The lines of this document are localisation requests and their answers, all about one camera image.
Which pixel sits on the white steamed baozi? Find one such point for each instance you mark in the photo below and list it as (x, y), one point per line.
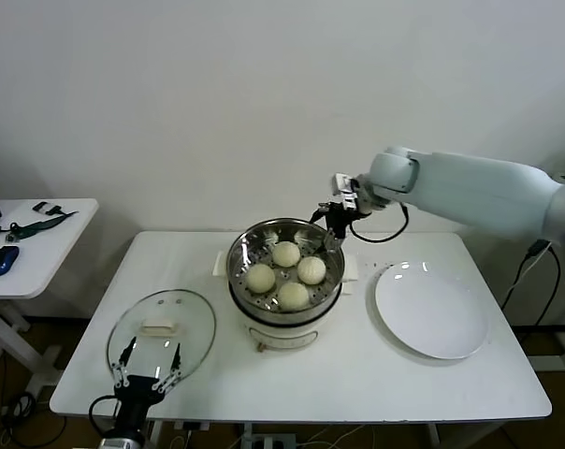
(293, 295)
(260, 278)
(310, 270)
(286, 254)

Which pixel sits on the black plug under table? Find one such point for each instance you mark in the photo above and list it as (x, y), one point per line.
(191, 426)

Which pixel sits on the stainless steel steamer basket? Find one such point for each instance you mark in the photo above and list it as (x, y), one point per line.
(331, 290)

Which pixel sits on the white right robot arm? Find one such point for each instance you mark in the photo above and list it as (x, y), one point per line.
(474, 187)

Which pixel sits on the round glass pot lid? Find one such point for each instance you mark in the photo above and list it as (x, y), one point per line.
(189, 318)

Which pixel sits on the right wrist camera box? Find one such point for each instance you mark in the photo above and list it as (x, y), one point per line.
(345, 189)

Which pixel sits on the black white card holder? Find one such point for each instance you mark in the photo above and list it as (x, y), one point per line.
(45, 208)

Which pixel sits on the white round plate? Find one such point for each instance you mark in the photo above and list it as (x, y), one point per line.
(427, 313)

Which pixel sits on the white electric cooker pot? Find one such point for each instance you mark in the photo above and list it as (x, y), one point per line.
(282, 334)

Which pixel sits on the white power strip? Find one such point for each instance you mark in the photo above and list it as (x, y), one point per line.
(268, 442)

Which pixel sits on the white table leg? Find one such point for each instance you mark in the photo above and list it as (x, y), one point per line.
(154, 436)
(433, 436)

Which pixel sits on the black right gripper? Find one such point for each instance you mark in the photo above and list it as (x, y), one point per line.
(341, 219)

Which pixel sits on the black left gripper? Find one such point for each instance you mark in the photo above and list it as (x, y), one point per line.
(136, 397)

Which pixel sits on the blue computer mouse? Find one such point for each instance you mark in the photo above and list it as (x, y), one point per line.
(2, 260)

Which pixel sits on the white side table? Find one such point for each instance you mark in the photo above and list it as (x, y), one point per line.
(53, 252)

